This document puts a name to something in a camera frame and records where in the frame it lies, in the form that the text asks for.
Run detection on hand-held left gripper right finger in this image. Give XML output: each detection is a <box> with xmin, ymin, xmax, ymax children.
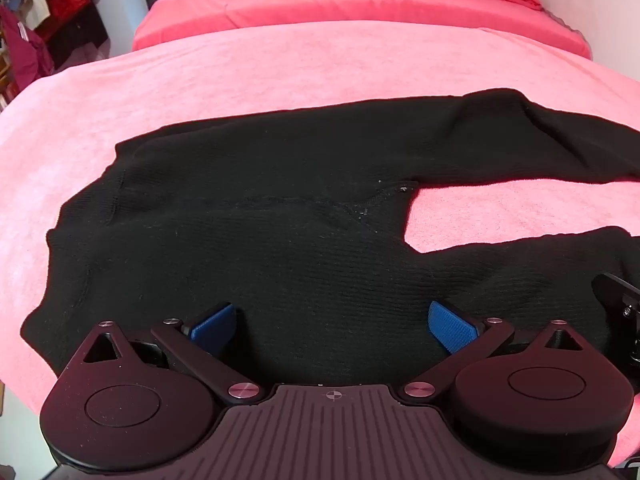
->
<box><xmin>402</xmin><ymin>301</ymin><xmax>597</xmax><ymax>404</ymax></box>

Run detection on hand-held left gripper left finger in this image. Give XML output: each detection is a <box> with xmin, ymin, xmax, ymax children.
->
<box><xmin>62</xmin><ymin>302</ymin><xmax>264</xmax><ymax>406</ymax></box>

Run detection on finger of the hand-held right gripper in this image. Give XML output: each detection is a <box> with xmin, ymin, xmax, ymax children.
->
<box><xmin>591</xmin><ymin>272</ymin><xmax>640</xmax><ymax>322</ymax></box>

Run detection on black pants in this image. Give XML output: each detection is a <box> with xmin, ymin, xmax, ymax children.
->
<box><xmin>20</xmin><ymin>88</ymin><xmax>640</xmax><ymax>392</ymax></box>

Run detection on row of hanging clothes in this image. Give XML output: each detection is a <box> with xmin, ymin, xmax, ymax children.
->
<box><xmin>0</xmin><ymin>0</ymin><xmax>110</xmax><ymax>111</ymax></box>

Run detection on red bed sheet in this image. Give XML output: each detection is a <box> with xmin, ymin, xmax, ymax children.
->
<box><xmin>132</xmin><ymin>0</ymin><xmax>594</xmax><ymax>59</ymax></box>

